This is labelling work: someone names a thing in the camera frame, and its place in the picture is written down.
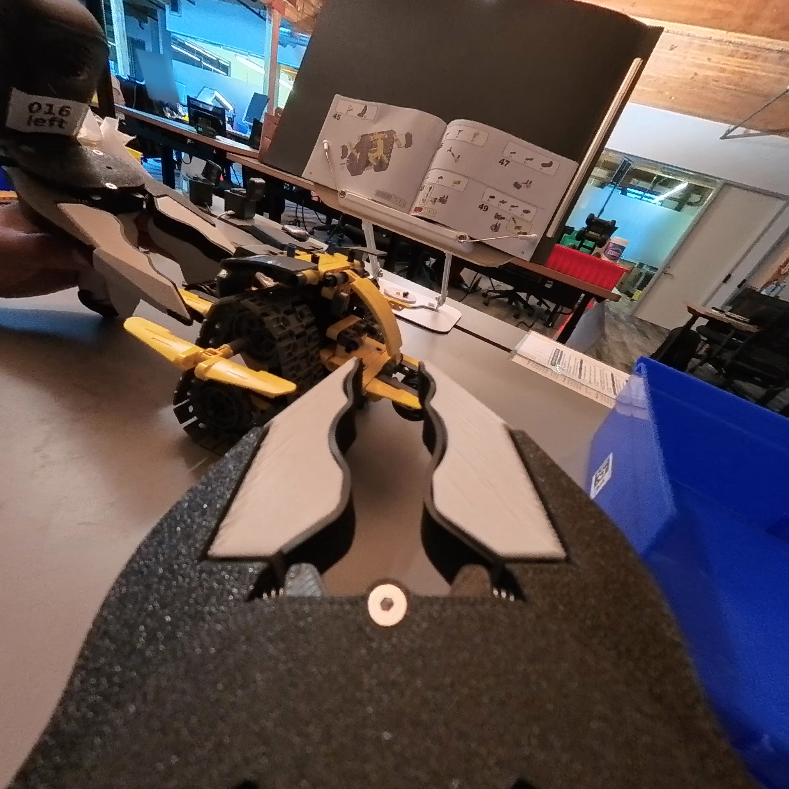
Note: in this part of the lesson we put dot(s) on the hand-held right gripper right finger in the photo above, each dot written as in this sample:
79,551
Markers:
487,481

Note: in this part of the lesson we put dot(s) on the red plastic bin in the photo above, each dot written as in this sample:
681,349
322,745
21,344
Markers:
585,265

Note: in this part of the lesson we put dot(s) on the toy instruction booklet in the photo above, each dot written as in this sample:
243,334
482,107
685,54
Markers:
394,154

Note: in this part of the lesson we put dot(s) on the white book stand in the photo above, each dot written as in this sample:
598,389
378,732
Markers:
431,311

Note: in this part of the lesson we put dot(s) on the black backing board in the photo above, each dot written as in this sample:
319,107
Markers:
462,61

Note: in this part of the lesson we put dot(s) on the person's left hand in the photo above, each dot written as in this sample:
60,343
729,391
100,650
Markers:
31,259

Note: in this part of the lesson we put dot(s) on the small black charger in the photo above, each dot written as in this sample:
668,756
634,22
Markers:
203,185

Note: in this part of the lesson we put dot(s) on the tagged blue plastic bin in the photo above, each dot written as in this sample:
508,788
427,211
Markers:
709,524

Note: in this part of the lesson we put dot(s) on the large black charger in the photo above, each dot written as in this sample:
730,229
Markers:
245,198

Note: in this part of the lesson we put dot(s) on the white door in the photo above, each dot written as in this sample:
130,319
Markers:
709,259

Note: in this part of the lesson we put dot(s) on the paper in clear sleeve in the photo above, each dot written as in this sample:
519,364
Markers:
573,370

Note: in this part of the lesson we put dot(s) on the small grey case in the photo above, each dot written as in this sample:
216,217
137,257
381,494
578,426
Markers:
294,232

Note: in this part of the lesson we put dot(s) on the white wipes canister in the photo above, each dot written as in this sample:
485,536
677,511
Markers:
615,251

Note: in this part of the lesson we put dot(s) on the clear plastic bags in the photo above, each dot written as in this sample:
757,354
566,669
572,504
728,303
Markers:
105,132

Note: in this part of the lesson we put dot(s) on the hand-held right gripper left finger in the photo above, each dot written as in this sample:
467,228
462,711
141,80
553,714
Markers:
283,481

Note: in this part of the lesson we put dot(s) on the yellow black toy vehicle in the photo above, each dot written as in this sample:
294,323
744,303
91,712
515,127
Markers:
271,333

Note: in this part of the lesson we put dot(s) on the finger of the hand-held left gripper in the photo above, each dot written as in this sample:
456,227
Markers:
123,265
191,234

